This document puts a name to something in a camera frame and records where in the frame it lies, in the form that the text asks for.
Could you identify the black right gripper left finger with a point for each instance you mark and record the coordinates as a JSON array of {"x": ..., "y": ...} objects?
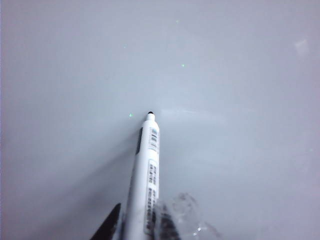
[{"x": 108, "y": 225}]

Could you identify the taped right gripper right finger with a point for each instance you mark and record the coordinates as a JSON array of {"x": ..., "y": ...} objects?
[{"x": 167, "y": 222}]

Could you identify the white glossy whiteboard panel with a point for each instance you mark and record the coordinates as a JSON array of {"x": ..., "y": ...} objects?
[{"x": 225, "y": 100}]

